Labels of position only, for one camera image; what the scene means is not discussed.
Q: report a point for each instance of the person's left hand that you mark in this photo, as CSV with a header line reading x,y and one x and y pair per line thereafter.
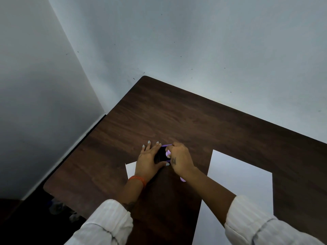
x,y
145,162

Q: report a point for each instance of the person's right hand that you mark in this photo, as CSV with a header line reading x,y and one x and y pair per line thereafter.
x,y
182,159

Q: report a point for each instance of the person's left thumb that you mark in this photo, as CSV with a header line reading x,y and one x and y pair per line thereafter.
x,y
163,165

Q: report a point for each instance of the person's right fingers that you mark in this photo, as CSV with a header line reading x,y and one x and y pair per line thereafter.
x,y
173,150

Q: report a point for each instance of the person's left little finger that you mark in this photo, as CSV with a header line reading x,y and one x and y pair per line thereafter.
x,y
143,149

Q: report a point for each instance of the person's left middle finger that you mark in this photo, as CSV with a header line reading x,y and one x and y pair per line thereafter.
x,y
155,146

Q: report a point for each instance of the black smartphone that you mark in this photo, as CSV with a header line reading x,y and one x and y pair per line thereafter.
x,y
161,154

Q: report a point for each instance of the purple phone case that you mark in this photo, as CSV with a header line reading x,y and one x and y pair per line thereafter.
x,y
183,179

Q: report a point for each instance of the person's left forearm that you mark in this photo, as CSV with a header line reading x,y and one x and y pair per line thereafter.
x,y
131,195

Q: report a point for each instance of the person's right forearm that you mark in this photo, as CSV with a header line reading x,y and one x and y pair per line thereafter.
x,y
207,190

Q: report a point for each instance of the small white paper sheet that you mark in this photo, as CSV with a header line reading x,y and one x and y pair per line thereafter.
x,y
130,169

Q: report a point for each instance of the orange thread wristband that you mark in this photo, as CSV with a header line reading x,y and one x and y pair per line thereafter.
x,y
138,179

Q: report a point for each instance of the large white paper sheet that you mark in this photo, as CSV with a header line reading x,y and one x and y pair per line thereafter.
x,y
237,181

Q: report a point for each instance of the white striped shirt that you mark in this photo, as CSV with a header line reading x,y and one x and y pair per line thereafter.
x,y
107,224

